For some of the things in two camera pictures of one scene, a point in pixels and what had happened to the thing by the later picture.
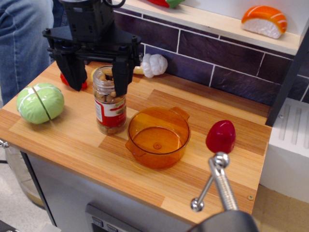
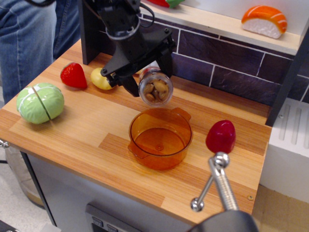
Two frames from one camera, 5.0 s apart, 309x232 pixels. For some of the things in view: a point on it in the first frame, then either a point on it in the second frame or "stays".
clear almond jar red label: x=110 y=109 -> x=155 y=88
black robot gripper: x=93 y=33 -> x=134 y=51
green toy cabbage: x=39 y=103 stays
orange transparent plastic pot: x=158 y=136 stays
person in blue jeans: x=24 y=51 stays
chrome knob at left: x=4 y=144 stays
